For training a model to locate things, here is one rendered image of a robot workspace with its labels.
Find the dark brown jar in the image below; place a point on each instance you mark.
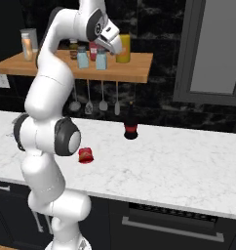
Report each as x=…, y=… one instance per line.
x=73, y=50

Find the tan glass shaker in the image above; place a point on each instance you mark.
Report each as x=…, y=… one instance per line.
x=27, y=49

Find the grey framed window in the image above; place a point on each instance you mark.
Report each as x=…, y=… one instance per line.
x=214, y=49

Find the hanging metal ladle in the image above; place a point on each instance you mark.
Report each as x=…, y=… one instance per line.
x=75, y=105

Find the dark condiment bottle red label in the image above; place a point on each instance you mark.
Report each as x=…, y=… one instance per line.
x=131, y=125

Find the wooden wall shelf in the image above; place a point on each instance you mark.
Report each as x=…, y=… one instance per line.
x=136, y=66

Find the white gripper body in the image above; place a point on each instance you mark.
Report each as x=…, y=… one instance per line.
x=114, y=42

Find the dark drawer front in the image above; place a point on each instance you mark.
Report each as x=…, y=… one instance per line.
x=12, y=193

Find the white wall outlet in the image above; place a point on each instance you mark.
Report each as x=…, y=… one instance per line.
x=3, y=81

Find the pale blue shaker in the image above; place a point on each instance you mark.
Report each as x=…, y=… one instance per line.
x=101, y=61
x=83, y=60

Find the black dishwasher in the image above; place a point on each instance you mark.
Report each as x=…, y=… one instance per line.
x=175, y=239

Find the yellow condiment bottle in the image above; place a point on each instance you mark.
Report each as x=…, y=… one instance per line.
x=125, y=53

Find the dark cabinet door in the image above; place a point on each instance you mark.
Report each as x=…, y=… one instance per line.
x=12, y=224

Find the hanging slotted metal spatula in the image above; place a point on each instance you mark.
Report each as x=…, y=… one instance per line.
x=88, y=107

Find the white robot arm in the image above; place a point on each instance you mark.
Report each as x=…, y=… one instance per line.
x=47, y=94

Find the hanging narrow metal spatula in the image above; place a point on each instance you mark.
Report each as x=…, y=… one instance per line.
x=117, y=107

